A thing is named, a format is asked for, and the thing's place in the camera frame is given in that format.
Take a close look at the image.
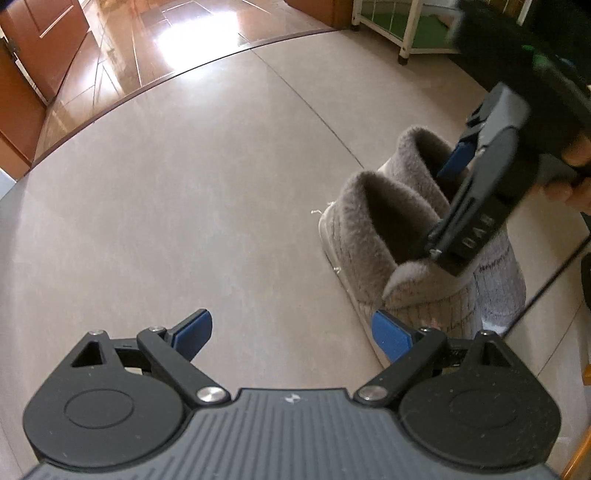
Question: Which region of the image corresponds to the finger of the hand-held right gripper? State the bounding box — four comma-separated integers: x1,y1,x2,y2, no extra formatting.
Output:
425,159,481,259
436,111,490,182

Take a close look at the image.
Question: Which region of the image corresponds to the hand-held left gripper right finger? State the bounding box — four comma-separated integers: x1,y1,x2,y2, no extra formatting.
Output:
355,310,515,408

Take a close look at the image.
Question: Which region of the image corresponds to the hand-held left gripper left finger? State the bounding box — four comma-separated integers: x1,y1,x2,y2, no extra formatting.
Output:
69,308,232,408

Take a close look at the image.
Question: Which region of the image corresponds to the grey fluffy slipper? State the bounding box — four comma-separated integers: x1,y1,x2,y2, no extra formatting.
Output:
382,127,527,334
318,171,483,370

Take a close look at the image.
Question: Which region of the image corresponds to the person's right hand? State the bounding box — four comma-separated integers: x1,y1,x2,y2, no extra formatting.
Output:
541,137,591,209

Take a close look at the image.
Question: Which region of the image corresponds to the white rack with green shelves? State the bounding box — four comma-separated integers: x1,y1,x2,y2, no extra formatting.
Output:
351,0,468,64

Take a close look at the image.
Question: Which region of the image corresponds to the orange wooden door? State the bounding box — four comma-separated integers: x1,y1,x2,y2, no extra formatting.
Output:
0,0,91,103

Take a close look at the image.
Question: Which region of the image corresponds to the black cable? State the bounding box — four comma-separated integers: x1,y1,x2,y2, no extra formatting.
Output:
507,224,591,334

